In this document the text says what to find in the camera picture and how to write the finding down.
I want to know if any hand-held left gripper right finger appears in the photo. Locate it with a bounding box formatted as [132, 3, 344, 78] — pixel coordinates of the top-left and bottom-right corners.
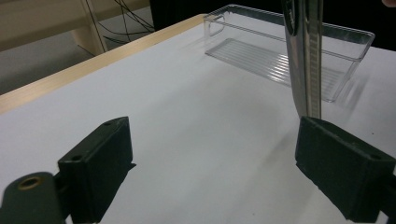
[294, 116, 396, 224]

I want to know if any clear plastic tray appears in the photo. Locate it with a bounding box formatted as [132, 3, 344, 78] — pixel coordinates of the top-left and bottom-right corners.
[203, 3, 376, 104]

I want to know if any bundle of black cables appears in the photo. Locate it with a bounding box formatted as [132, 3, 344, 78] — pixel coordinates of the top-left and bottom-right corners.
[83, 0, 156, 45]

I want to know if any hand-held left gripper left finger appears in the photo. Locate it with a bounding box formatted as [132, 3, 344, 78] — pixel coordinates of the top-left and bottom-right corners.
[57, 116, 137, 224]

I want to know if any light wooden bench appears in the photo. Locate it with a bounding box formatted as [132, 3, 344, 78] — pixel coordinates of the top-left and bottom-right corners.
[0, 0, 150, 58]

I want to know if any white board sheet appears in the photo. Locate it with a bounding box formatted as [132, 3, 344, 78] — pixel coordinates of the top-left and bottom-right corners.
[0, 22, 396, 224]

